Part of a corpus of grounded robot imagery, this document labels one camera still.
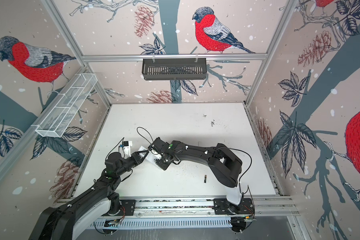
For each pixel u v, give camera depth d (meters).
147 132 0.76
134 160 0.74
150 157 0.83
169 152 0.60
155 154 0.74
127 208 0.73
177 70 1.06
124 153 0.76
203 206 0.75
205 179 0.83
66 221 0.41
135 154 0.74
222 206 0.73
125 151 0.76
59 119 0.72
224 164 0.48
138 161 0.73
